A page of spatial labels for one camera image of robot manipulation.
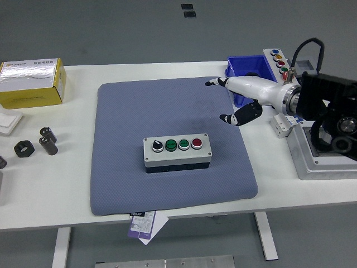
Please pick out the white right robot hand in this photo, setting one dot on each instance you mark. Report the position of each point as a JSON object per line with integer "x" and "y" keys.
{"x": 251, "y": 86}

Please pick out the grey four-control button box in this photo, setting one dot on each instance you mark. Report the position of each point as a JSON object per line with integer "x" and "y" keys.
{"x": 178, "y": 156}

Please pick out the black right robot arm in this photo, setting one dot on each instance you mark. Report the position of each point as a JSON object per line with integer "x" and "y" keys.
{"x": 320, "y": 92}

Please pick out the grey five-button control box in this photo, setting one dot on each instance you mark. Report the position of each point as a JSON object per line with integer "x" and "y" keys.
{"x": 281, "y": 63}

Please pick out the large black hex nut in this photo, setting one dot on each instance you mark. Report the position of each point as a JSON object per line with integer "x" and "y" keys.
{"x": 18, "y": 150}
{"x": 252, "y": 74}

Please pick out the blue plastic bin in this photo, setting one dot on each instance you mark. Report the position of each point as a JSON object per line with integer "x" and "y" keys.
{"x": 237, "y": 65}

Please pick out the white circuit breaker blue lever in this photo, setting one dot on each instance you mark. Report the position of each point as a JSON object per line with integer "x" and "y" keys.
{"x": 280, "y": 125}

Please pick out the dark floor outlet plate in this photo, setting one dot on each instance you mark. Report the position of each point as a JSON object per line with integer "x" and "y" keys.
{"x": 190, "y": 14}
{"x": 187, "y": 6}

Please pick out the grey distribution box clear cover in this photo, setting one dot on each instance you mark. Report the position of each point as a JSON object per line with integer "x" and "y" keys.
{"x": 320, "y": 167}

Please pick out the blue-grey padded mat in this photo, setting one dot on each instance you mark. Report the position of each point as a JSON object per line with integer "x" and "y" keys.
{"x": 125, "y": 125}

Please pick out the white table leg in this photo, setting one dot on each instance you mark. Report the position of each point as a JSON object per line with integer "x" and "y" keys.
{"x": 61, "y": 248}
{"x": 265, "y": 237}

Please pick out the white paper card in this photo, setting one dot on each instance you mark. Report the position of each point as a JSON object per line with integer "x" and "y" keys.
{"x": 160, "y": 223}

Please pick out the purple and white mat tag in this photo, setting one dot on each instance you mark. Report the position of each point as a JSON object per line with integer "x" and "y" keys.
{"x": 140, "y": 226}

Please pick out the black cylindrical capacitor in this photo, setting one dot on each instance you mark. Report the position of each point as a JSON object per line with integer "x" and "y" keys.
{"x": 48, "y": 146}
{"x": 47, "y": 131}

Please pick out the yellow and silver cardboard box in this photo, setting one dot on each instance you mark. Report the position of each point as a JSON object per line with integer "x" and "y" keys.
{"x": 28, "y": 95}

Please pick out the grey square frame box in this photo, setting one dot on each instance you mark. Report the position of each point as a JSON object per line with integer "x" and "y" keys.
{"x": 306, "y": 65}

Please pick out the grey metal base plate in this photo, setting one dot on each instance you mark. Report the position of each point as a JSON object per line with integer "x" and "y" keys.
{"x": 167, "y": 263}

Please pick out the white square switch plate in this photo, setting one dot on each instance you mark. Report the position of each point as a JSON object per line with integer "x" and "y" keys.
{"x": 8, "y": 123}

